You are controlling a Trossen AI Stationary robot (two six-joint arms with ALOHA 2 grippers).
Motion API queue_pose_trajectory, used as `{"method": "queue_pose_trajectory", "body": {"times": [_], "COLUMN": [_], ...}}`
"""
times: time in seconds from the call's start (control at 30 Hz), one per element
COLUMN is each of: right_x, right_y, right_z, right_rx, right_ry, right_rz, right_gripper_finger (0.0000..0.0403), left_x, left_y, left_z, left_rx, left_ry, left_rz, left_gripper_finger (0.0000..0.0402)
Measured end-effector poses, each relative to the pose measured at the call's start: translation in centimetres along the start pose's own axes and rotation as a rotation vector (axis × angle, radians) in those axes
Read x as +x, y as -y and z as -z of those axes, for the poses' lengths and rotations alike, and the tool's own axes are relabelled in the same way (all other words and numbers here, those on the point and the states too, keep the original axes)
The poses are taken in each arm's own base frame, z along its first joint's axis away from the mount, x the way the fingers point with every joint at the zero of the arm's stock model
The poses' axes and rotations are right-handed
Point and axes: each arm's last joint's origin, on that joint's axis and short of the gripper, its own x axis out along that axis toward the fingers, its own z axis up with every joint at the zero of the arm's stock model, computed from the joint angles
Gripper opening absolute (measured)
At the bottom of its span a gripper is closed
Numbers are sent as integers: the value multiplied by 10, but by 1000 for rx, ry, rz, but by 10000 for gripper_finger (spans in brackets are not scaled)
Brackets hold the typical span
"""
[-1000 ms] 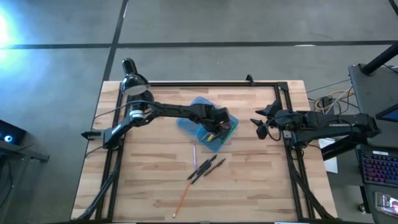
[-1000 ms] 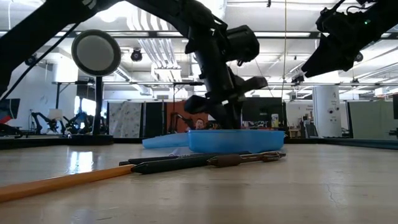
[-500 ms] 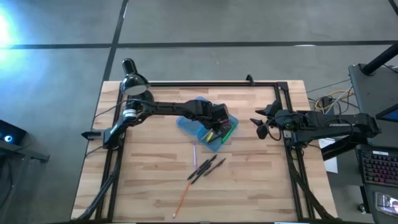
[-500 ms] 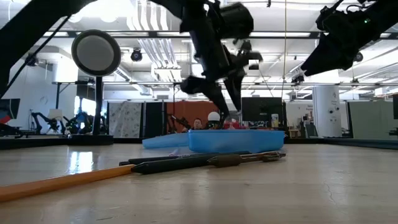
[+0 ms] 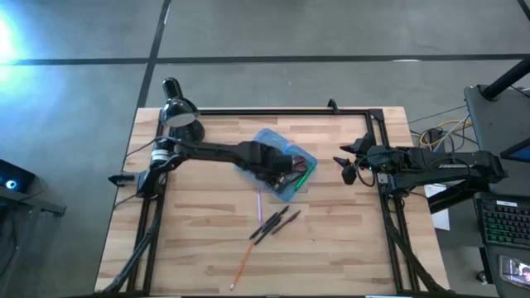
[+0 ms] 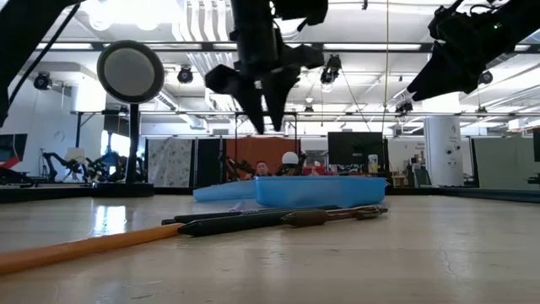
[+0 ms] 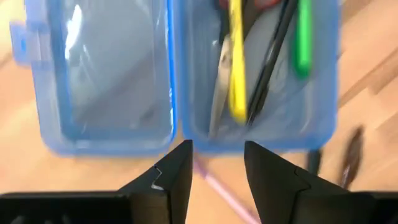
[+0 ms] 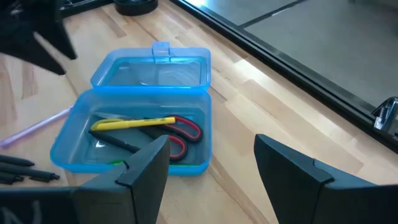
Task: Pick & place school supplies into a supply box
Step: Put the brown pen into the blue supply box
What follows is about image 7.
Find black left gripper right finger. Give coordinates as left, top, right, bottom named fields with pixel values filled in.
left=244, top=140, right=398, bottom=224

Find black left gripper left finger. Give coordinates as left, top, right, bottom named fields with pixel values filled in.
left=0, top=139, right=193, bottom=224

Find light purple pencil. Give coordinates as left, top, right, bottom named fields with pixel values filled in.
left=192, top=155, right=261, bottom=224

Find blue translucent plastic supply box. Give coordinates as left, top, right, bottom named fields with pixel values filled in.
left=9, top=0, right=340, bottom=156

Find black pen with white print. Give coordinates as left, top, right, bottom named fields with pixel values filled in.
left=340, top=125, right=365, bottom=190

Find black scissors with red handles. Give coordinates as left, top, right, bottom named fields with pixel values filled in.
left=208, top=0, right=282, bottom=139

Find dark brown pencil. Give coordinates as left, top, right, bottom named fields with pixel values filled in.
left=247, top=0, right=299, bottom=126

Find yellow highlighter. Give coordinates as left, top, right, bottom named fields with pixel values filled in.
left=228, top=0, right=249, bottom=125

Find green highlighter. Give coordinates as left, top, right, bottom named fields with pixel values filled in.
left=293, top=0, right=313, bottom=79

